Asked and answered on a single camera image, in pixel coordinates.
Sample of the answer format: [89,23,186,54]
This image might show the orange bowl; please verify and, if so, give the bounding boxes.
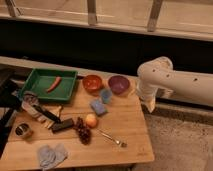
[82,75,103,93]

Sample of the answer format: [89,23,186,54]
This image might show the blue sponge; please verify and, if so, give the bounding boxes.
[90,99,107,116]

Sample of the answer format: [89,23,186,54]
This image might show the dark grape bunch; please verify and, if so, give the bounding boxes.
[75,117,91,145]

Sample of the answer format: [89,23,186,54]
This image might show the pale banana pieces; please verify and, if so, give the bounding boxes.
[43,106,62,129]

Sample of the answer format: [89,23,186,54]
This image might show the grey blue cloth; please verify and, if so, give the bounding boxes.
[37,144,68,171]

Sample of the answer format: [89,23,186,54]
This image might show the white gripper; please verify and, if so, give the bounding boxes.
[136,81,158,113]

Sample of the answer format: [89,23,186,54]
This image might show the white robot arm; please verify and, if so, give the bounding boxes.
[136,56,213,113]

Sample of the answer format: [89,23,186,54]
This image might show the light blue small cup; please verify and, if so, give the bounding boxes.
[100,89,112,104]

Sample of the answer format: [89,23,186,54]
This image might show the apple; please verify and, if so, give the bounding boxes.
[85,114,98,128]

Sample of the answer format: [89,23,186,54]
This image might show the green plastic tray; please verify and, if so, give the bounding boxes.
[19,68,78,103]

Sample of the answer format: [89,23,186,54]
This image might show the glass jar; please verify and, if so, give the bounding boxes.
[22,91,39,114]

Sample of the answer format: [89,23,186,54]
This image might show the black eraser block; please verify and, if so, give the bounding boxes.
[51,118,74,133]

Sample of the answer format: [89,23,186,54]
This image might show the small metal cup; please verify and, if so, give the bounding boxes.
[15,123,33,139]

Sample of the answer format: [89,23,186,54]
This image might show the purple bowl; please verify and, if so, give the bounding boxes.
[108,75,130,95]

